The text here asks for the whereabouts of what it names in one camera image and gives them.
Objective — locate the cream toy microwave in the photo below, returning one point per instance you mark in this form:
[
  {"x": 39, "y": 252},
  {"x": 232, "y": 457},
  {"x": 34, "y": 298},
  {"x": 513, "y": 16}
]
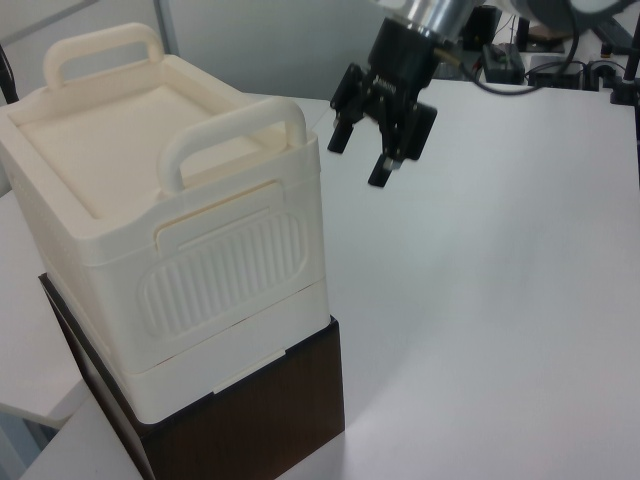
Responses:
[{"x": 150, "y": 200}]

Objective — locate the black camera stand pole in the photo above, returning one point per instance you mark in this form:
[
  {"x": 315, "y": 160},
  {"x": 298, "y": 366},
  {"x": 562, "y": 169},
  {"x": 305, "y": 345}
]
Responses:
[{"x": 626, "y": 75}]

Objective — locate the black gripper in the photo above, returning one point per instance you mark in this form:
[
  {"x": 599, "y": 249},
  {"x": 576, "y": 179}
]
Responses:
[{"x": 402, "y": 65}]

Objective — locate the black flat device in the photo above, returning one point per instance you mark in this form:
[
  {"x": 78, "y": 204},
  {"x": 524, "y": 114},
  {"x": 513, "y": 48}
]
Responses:
[{"x": 560, "y": 75}]

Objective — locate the dark brown wooden drawer box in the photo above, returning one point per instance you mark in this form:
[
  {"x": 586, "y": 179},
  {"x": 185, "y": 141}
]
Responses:
[{"x": 260, "y": 410}]

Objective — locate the black electronics box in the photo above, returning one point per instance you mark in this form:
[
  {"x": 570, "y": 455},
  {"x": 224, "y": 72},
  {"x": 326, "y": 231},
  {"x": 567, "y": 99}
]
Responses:
[
  {"x": 482, "y": 27},
  {"x": 502, "y": 62}
]

